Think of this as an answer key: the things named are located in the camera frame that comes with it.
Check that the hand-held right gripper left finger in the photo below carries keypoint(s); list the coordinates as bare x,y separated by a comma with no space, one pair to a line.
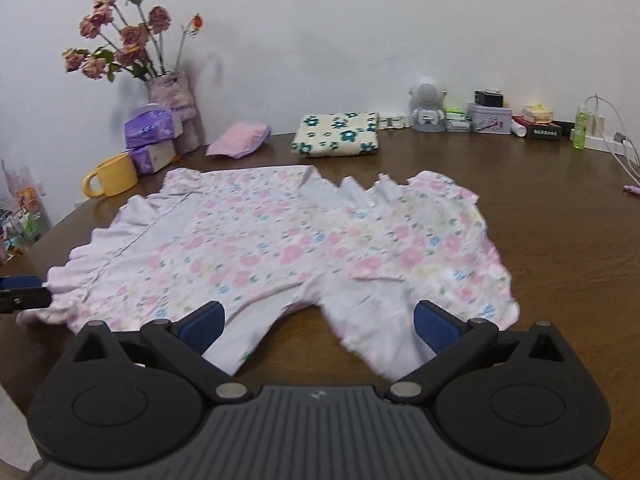
202,327

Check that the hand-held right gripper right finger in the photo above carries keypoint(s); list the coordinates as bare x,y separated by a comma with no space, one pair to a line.
436,327

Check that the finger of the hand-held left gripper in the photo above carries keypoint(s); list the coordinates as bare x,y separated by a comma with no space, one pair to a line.
20,282
25,300

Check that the pink floral dress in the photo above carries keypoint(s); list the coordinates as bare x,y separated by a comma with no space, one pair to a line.
280,240

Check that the plain pink cloth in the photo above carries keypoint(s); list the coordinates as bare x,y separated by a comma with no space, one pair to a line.
240,139

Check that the yellow mug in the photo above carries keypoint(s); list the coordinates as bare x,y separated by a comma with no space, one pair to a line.
117,175

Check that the purple white tissue pack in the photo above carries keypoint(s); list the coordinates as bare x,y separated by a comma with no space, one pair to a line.
145,160

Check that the purple soft tissue pack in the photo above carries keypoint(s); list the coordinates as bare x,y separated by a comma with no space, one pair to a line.
147,130

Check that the clear small box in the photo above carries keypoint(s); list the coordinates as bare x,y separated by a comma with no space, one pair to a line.
457,126

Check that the white tube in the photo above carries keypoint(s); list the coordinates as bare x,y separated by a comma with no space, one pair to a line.
518,130

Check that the grey printed tin box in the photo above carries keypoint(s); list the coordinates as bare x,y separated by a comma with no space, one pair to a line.
490,120

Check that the green white small box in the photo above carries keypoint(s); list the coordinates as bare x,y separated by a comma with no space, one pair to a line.
454,113

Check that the cream green-flowered folded cloth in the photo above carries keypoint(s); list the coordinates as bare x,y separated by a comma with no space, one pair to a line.
335,135

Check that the dark red box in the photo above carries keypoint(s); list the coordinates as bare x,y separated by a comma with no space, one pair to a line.
545,132

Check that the white robot speaker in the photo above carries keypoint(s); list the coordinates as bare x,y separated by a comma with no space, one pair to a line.
427,95

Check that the black charger block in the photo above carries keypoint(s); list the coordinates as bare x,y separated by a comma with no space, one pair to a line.
488,98

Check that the fuzzy purple vase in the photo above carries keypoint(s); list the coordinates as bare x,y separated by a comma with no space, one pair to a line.
172,92

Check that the yellow note stack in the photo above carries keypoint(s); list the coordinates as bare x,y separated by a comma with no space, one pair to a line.
537,111

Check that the black slim object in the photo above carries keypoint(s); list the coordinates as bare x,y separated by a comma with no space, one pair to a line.
565,126

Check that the green spray bottle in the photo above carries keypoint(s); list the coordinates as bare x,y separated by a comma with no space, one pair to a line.
581,132

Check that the white power strip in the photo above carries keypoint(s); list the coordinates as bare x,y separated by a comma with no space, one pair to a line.
607,144

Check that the white charger adapter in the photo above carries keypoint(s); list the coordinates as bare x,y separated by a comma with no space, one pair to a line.
597,120

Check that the dried rose bouquet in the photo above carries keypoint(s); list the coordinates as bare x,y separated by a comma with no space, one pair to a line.
131,35

